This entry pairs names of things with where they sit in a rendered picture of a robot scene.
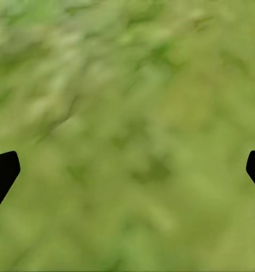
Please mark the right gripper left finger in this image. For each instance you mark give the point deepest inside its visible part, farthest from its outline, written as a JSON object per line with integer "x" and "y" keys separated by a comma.
{"x": 9, "y": 170}

